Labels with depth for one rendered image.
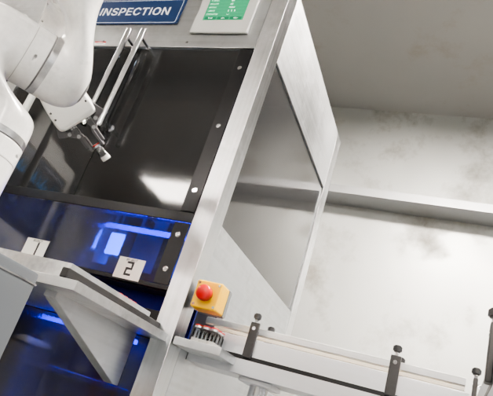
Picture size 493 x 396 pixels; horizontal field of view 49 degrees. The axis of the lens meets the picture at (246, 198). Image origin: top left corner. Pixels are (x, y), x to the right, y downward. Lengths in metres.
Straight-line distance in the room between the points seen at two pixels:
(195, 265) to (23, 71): 0.66
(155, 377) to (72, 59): 0.76
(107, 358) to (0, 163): 0.57
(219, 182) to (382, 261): 2.45
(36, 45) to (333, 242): 3.11
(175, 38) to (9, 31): 0.96
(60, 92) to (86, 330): 0.52
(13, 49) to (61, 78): 0.09
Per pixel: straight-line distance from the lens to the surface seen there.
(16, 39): 1.05
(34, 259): 1.18
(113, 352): 1.37
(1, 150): 0.99
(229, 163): 1.52
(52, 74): 1.06
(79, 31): 1.07
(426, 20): 3.64
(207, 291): 1.34
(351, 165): 4.17
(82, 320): 1.24
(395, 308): 3.71
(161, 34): 1.98
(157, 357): 1.39
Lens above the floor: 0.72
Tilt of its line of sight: 22 degrees up
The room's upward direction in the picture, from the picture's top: 18 degrees clockwise
